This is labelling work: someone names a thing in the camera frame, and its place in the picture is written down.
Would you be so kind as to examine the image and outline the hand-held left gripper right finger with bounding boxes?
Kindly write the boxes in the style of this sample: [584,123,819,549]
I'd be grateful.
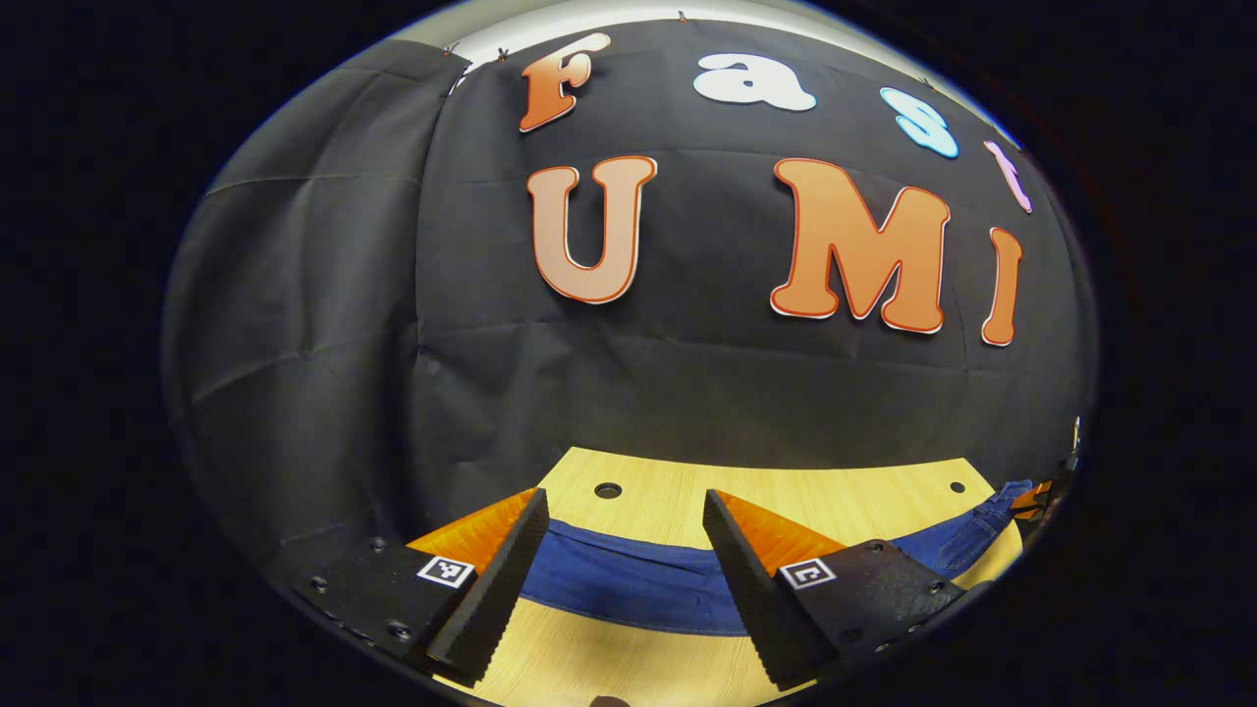
[700,488,968,691]

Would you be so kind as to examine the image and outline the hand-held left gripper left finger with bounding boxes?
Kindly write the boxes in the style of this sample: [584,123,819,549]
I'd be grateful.
[293,486,552,688]

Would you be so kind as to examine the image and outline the blue denim jeans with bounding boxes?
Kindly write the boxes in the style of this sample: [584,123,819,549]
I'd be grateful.
[518,478,1038,638]

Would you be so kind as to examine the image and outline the black backdrop cloth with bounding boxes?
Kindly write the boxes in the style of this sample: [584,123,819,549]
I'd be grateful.
[162,15,1097,590]

